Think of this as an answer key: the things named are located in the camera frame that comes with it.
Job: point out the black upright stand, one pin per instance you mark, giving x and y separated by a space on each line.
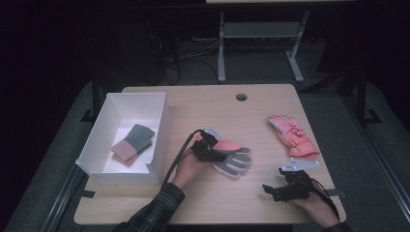
362 96
96 96

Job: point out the aluminium rail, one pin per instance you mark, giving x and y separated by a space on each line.
377 161
61 199

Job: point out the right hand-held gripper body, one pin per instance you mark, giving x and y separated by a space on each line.
298 187

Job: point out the person's left hand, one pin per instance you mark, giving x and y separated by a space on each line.
187 170

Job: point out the pink padded ski glove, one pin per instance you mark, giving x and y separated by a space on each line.
295 135

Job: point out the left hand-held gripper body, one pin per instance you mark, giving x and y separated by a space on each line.
203 150

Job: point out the orange glove with grey palm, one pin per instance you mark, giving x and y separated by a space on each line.
232 164

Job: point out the white rectangular box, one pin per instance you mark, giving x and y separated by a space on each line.
103 154

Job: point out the grey metal stand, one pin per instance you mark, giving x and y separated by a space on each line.
261 30

